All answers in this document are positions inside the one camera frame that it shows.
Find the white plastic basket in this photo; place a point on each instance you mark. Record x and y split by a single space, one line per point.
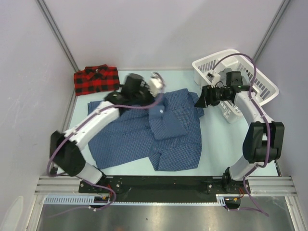
264 88

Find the red black plaid shirt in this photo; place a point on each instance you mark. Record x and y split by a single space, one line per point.
94 79

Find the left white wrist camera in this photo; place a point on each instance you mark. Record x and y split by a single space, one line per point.
156 84

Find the white slotted cable duct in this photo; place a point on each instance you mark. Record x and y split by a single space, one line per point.
99 201

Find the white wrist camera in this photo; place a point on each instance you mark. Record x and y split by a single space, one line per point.
213 77
156 84

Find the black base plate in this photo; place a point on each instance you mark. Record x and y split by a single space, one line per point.
171 189

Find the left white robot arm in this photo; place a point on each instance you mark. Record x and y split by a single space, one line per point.
66 147

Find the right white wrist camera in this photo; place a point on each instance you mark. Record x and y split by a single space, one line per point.
213 77

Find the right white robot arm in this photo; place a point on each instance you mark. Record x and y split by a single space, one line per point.
264 138

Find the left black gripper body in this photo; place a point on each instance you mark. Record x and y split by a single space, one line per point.
143 97

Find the aluminium rail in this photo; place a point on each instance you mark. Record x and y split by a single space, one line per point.
260 186

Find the blue checked shirt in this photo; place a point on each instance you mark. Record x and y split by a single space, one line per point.
169 134

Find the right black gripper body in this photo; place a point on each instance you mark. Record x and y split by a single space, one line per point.
216 95

